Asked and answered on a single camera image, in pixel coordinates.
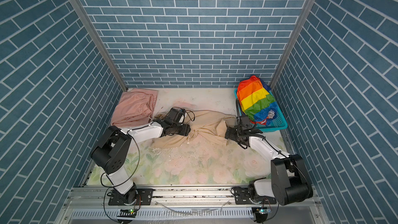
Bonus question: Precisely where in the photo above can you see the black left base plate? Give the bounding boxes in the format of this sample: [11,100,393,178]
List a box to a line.
[106,188,154,206]

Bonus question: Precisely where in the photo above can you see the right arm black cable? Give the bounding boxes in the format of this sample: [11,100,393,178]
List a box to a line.
[235,99,245,117]

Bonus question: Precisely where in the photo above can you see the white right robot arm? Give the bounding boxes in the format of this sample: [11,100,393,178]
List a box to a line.
[225,126,314,206]

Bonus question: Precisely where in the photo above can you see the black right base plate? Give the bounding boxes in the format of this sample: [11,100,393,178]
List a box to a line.
[230,186,277,205]

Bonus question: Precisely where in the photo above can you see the pink shorts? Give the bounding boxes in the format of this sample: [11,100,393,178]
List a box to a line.
[110,88,158,128]

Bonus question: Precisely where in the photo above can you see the left controller board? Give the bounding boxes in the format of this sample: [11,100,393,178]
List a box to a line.
[117,209,137,224]

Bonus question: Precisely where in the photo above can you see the red shorts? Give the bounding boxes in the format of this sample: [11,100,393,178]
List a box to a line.
[236,75,279,125]

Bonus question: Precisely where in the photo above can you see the aluminium right corner post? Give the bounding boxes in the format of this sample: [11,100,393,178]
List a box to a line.
[269,0,315,89]

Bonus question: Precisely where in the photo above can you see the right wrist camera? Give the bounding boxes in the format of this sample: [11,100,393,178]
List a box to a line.
[237,115,252,130]

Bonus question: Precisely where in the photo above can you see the aluminium front rail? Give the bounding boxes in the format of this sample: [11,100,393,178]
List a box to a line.
[55,185,329,224]

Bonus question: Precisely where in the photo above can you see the teal plastic laundry basket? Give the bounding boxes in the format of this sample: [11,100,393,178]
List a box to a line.
[234,88,288,132]

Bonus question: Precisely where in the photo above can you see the aluminium left corner post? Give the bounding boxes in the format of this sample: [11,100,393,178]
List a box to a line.
[68,0,129,92]

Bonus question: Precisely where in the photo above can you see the right controller board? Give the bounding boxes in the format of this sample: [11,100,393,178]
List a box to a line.
[251,207,272,224]

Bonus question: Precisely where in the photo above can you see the controller board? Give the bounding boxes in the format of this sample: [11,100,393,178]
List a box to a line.
[117,209,137,224]
[251,207,272,224]

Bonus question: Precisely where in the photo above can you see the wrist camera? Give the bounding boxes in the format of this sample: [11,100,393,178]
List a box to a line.
[237,115,252,130]
[164,107,186,125]

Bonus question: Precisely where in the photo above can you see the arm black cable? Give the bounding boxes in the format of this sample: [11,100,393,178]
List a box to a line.
[235,99,245,117]
[100,133,141,189]

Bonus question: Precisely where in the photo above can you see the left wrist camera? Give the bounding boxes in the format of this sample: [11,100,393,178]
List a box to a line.
[164,107,186,125]

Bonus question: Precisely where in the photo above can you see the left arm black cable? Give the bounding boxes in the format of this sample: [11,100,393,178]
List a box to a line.
[100,133,141,189]

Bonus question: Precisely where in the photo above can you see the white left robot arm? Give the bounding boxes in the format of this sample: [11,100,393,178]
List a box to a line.
[90,120,191,195]

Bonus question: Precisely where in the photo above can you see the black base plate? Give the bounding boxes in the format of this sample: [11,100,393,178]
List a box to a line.
[230,186,277,205]
[106,188,154,206]

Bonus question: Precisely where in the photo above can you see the aluminium corner post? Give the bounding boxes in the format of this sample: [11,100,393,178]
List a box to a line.
[68,0,129,92]
[269,0,315,89]

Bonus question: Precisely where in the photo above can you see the beige shorts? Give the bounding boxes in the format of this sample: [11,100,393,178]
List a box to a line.
[151,110,236,149]

